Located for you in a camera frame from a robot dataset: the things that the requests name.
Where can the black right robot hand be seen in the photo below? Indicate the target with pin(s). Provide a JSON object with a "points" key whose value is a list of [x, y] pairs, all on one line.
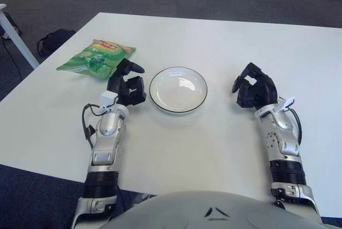
{"points": [[263, 90]]}

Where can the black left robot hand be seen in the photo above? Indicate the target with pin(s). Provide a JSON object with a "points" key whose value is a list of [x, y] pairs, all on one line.
{"points": [[127, 88]]}

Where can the green potato chips bag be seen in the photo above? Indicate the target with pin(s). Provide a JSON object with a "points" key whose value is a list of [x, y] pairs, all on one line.
{"points": [[88, 60]]}

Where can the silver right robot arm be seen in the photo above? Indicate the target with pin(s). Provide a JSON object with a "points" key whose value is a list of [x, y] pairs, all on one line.
{"points": [[283, 143]]}

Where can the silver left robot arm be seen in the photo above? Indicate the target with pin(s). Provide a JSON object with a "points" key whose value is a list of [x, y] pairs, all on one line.
{"points": [[107, 127]]}

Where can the white plate with black rim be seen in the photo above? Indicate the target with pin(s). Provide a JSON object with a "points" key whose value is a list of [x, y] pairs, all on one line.
{"points": [[176, 92]]}

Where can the black bag on floor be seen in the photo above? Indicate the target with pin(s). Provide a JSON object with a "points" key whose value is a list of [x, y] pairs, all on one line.
{"points": [[56, 40]]}

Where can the white table leg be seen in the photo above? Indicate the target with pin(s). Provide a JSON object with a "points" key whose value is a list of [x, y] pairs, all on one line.
{"points": [[18, 41]]}

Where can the grey robot torso shell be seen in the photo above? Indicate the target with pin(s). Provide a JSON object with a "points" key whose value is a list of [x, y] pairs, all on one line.
{"points": [[187, 213]]}

